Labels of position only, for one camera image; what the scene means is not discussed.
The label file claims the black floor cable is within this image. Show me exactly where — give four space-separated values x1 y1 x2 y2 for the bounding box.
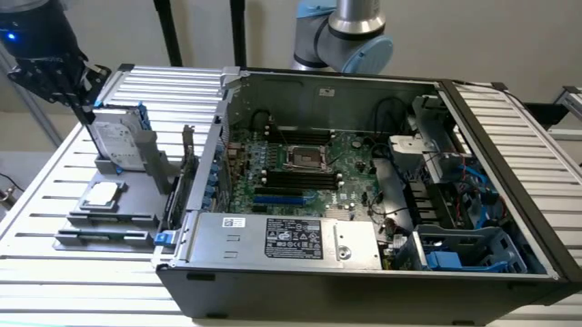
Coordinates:
0 172 22 209

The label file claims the green motherboard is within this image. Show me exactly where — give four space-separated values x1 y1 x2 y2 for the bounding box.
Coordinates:
222 127 389 223

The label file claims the black open PC case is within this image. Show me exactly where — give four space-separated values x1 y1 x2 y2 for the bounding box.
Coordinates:
154 66 582 320

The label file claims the grey parts rack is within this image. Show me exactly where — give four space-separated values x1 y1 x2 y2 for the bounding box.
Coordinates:
53 131 185 255

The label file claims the blue wire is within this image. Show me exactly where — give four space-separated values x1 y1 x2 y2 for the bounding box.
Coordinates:
458 162 506 230

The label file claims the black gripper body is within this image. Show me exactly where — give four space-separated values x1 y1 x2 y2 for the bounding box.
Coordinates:
0 0 89 66

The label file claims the silver CPU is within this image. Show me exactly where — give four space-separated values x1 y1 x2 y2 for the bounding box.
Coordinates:
85 181 127 207

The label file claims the blue plastic disk bay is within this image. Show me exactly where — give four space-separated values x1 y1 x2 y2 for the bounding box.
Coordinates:
394 223 532 274

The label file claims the CPU socket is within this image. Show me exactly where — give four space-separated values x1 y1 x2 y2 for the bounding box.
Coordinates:
275 144 333 173

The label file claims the silver power supply unit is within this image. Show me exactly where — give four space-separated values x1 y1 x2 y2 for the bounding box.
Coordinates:
174 211 384 272

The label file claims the black fan shroud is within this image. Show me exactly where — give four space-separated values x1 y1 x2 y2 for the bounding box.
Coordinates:
402 176 480 230

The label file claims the black stand pole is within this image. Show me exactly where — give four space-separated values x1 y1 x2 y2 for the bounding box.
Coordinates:
153 0 185 67
229 0 250 69

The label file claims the silver metal drive cage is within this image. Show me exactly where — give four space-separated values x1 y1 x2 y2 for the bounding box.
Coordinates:
388 95 477 178

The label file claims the black box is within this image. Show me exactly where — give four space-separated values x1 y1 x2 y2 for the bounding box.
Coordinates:
521 102 566 131

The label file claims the blue expansion slot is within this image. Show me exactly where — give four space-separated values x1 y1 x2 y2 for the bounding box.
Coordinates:
253 194 306 204

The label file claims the aluminium profile rail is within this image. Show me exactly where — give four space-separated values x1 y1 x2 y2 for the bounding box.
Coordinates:
552 86 582 121

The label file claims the black looped wire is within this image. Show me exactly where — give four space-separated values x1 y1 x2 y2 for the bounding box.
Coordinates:
250 108 279 136
373 97 413 141

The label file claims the graphics card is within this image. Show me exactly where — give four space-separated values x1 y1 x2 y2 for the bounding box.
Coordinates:
162 124 202 233

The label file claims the hard disk with blue rails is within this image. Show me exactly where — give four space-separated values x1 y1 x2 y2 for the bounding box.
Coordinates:
87 102 153 175

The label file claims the black RAM slot bank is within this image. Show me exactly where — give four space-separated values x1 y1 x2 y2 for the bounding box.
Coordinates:
265 128 334 146
262 169 346 191

